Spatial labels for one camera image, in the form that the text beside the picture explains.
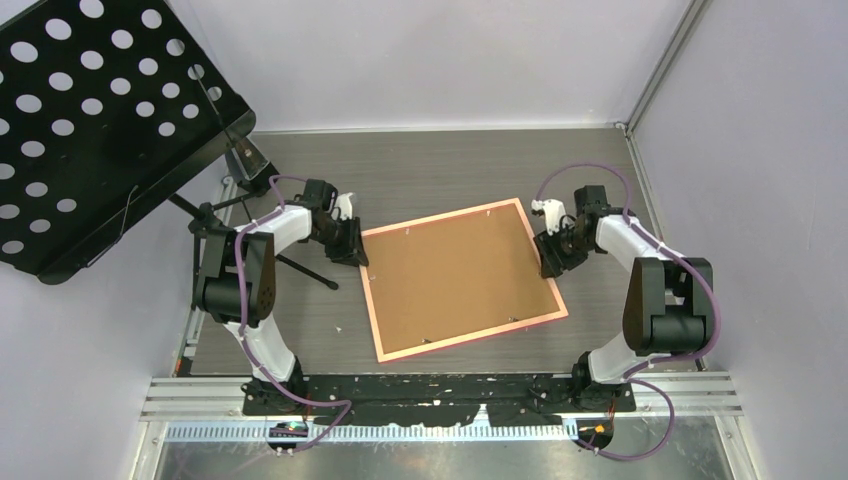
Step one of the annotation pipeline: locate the black mounting base plate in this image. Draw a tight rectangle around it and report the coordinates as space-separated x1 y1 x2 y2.
241 373 636 427

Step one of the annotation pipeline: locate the black perforated music stand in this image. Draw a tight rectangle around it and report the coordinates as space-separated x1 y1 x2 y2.
0 0 340 313

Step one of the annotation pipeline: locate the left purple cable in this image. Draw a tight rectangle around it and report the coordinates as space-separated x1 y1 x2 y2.
231 174 354 454

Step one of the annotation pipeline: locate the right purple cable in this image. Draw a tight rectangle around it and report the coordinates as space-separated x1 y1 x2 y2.
535 162 723 463

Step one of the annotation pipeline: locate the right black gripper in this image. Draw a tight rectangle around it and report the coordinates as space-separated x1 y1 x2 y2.
533 221 596 280

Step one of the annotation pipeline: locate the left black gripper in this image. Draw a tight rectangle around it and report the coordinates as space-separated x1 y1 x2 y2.
312 215 369 268

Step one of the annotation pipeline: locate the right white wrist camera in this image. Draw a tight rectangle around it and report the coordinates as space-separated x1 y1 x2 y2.
531 199 569 235

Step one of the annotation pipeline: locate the purple cable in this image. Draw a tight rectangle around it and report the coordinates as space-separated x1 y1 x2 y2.
231 174 354 454
535 162 723 463

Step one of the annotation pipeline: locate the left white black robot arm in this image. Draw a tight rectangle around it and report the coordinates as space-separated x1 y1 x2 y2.
192 179 369 414

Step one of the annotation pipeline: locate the aluminium rail front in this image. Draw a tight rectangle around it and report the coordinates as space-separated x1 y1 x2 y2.
140 371 742 422

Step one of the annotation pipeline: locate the aluminium corner profile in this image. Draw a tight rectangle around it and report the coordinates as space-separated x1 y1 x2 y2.
615 0 712 138

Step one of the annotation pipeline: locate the brown backing board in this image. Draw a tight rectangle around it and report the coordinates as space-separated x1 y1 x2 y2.
364 202 564 356

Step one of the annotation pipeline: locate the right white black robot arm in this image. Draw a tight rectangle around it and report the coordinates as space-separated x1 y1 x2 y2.
531 185 715 411

